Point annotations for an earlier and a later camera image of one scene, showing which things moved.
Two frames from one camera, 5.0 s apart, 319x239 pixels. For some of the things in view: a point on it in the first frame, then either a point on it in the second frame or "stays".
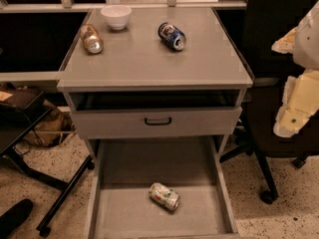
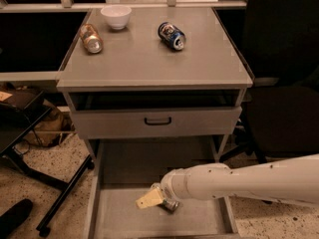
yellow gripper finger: (285, 45) → (173, 183)
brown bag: (52, 128) stays
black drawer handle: (157, 123) stays
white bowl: (117, 15) stays
